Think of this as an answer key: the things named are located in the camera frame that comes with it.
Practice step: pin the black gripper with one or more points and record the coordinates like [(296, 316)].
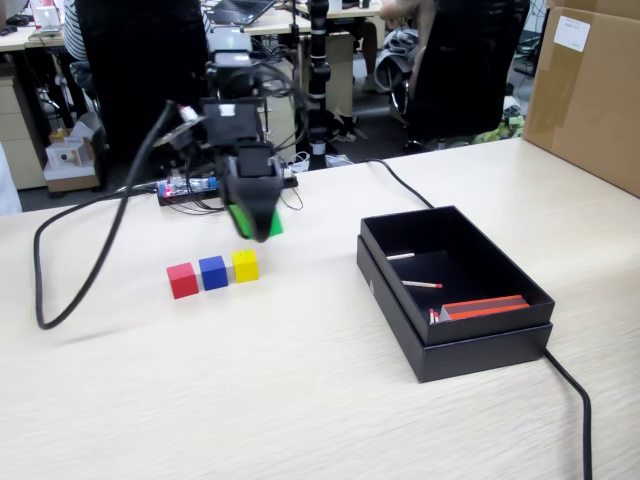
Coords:
[(255, 160)]

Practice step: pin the green wooden cube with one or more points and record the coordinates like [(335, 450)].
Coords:
[(277, 222)]

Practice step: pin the blue wooden cube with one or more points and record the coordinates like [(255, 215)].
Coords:
[(213, 274)]

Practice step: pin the red wooden cube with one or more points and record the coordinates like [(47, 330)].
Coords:
[(182, 282)]

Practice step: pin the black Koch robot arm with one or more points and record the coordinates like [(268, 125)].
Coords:
[(232, 122)]

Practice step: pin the robot base controller board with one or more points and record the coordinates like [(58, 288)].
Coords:
[(190, 186)]

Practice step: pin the small white box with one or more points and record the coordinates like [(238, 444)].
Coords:
[(65, 156)]

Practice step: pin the black cardboard box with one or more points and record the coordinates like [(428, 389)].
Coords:
[(475, 265)]

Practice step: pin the black box lid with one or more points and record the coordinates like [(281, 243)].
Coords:
[(480, 357)]

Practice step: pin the large brown cardboard box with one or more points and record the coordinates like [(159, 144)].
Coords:
[(585, 100)]

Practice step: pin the yellow wooden cube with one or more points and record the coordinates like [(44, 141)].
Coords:
[(245, 267)]

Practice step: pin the beige drawer cabinet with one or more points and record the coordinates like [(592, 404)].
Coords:
[(280, 130), (17, 140)]

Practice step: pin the clear plastic bag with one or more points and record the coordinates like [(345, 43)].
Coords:
[(337, 160)]

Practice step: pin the black white patterned bag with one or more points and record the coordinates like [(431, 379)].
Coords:
[(347, 127)]

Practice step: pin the black vertical pole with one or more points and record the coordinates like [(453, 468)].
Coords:
[(318, 75)]

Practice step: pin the pale wooden matchstick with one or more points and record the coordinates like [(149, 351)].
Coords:
[(400, 256)]

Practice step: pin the wide black office chair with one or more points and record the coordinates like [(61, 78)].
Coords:
[(145, 75)]

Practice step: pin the small open cardboard carton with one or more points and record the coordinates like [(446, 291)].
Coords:
[(87, 125)]

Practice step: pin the black laptop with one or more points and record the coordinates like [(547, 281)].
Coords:
[(240, 10)]

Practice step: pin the grey cloth bundle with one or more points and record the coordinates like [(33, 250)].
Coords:
[(397, 45)]

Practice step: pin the white cloth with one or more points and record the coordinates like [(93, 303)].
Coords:
[(7, 190)]

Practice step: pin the person in striped shirt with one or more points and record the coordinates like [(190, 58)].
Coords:
[(72, 30)]

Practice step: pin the black office chair with base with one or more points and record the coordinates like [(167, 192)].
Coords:
[(465, 75)]

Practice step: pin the red matchbox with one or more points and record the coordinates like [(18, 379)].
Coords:
[(485, 307)]

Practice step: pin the green yellow packaging pile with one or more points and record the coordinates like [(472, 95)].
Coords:
[(500, 132)]

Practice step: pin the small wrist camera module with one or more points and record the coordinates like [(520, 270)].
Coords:
[(182, 127)]

